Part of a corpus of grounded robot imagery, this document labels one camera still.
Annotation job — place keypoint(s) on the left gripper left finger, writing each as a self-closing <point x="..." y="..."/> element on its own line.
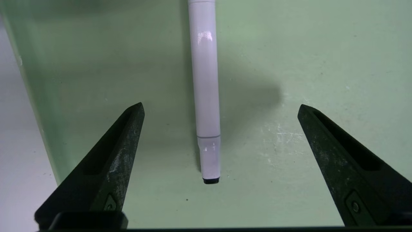
<point x="103" y="180"/>

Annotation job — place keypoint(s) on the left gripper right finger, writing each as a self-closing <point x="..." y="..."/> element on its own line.
<point x="357" y="180"/>

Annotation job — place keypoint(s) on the white marker pen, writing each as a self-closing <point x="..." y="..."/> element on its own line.
<point x="206" y="80"/>

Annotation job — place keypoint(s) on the light green plastic tray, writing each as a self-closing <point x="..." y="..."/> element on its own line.
<point x="289" y="64"/>

